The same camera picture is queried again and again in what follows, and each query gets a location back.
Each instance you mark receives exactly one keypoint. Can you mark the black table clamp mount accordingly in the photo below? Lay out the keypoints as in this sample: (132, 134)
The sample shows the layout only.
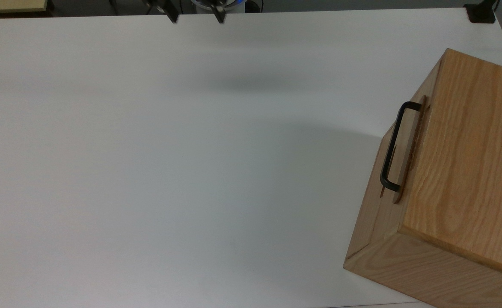
(481, 15)

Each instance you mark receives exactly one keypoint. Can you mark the wooden drawer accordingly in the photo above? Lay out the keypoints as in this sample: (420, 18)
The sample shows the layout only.
(406, 147)

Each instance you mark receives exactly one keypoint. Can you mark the light wooden board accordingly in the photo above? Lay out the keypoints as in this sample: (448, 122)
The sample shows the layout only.
(11, 5)

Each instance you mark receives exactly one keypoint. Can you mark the wooden drawer cabinet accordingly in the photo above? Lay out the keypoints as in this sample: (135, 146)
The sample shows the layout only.
(469, 171)

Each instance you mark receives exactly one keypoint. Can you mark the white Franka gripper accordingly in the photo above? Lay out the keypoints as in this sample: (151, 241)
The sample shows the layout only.
(158, 2)

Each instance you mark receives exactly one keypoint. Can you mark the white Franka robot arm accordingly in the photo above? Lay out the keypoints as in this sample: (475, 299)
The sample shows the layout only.
(216, 3)

